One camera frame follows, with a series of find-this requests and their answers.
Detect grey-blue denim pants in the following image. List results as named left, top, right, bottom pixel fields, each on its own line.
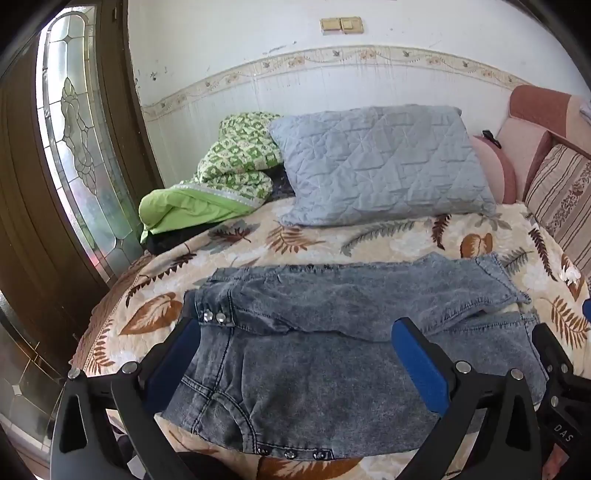
left=161, top=253, right=550, bottom=460

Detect pink round bolster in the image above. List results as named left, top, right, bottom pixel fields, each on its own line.
left=470, top=135, right=517, bottom=205

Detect leaf-print fleece blanket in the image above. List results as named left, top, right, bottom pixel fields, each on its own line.
left=69, top=202, right=591, bottom=480

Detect green patterned quilt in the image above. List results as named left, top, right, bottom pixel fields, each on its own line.
left=139, top=112, right=285, bottom=243

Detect leaded glass door pane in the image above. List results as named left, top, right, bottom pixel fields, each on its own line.
left=37, top=6, right=145, bottom=274

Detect striped floral pillow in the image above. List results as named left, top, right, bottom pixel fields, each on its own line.
left=524, top=144, right=591, bottom=278

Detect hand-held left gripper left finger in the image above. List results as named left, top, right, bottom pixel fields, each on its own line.
left=50, top=316, right=204, bottom=480

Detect pink padded headboard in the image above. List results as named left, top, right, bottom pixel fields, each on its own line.
left=498, top=84, right=591, bottom=204

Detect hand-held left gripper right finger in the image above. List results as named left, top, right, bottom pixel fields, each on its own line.
left=392, top=318, right=542, bottom=480

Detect brown wooden door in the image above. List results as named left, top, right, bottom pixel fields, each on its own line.
left=0, top=0, right=163, bottom=467

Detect frosted glass side pane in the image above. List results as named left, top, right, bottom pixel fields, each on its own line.
left=0, top=307, right=70, bottom=418

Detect grey quilted pillow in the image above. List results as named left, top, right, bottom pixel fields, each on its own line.
left=268, top=105, right=498, bottom=227

